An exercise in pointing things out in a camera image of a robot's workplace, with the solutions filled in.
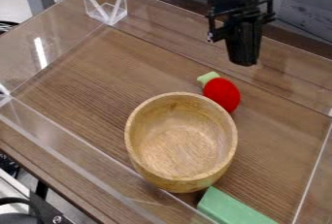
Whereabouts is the green block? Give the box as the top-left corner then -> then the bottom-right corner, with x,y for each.
197,186 -> 279,224

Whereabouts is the black clamp with cable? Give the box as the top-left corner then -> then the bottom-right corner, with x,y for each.
0,195 -> 76,224

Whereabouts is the clear acrylic tray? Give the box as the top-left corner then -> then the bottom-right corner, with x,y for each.
0,0 -> 332,224

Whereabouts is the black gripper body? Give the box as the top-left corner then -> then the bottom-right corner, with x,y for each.
205,0 -> 276,43

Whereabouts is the wooden bowl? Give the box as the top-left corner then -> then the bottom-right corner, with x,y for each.
125,92 -> 238,193

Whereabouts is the red felt fruit green leaf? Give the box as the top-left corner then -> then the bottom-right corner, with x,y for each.
197,72 -> 241,112

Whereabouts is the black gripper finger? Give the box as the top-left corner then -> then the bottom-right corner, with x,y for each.
226,21 -> 262,67

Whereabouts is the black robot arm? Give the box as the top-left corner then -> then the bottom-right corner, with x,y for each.
206,0 -> 275,67

